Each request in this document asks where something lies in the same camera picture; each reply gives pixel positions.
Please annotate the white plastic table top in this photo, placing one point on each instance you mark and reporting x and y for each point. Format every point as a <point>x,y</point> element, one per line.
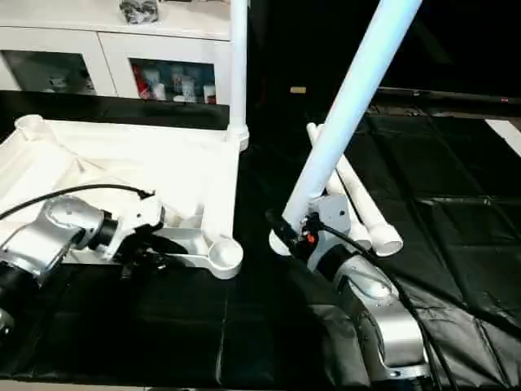
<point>163,163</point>

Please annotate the white plastic table leg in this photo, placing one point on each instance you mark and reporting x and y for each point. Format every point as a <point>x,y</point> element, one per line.
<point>373,216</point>
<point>238,65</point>
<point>358,234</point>
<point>358,90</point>

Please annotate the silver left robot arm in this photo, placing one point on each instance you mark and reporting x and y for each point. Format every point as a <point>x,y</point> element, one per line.
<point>57,232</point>

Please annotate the small tan box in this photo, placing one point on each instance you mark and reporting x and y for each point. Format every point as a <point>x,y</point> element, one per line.
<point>298,90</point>

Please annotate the black work mat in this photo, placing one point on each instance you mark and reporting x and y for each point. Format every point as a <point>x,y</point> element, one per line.
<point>456,244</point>

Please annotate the small white cup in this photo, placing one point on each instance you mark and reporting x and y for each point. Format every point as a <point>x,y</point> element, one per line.
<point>212,96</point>

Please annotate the red bottle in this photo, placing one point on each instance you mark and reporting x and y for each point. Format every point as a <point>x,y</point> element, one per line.
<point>142,83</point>

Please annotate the white glass-door cabinet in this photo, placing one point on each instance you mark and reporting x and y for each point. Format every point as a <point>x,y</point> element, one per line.
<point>98,45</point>

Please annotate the white flat strip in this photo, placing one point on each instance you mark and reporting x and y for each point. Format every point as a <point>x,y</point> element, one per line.
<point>509,134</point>

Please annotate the grey crumpled object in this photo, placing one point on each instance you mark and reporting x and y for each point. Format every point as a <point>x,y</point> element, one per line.
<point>140,10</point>

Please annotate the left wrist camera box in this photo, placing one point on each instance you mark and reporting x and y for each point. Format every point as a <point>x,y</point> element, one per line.
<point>134,220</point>

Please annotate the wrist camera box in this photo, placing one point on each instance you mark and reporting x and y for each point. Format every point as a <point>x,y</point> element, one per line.
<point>332,213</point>
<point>134,220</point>

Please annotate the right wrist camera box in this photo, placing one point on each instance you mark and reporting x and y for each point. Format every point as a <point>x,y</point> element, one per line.
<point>332,213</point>

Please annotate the dark long rail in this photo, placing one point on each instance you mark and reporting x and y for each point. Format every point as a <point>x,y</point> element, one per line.
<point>448,96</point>

